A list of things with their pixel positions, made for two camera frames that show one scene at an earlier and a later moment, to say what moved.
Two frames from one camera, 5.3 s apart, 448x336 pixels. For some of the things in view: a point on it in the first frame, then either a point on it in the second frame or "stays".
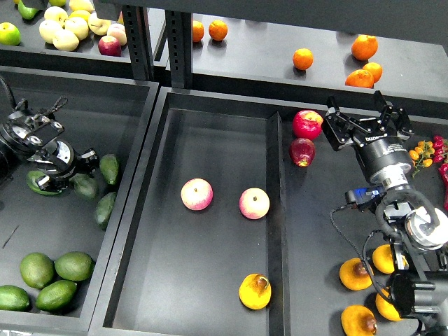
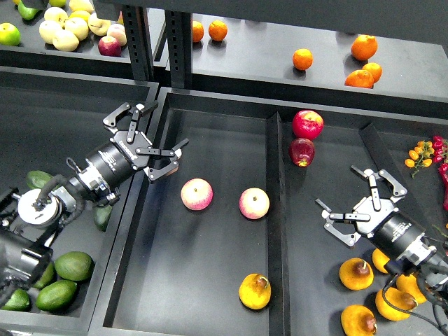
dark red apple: (302, 151) stays
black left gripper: (60, 164) -> (127, 150)
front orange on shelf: (360, 78) stays
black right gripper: (385, 157) -> (396, 234)
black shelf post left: (138, 40) stays
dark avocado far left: (31, 178) stays
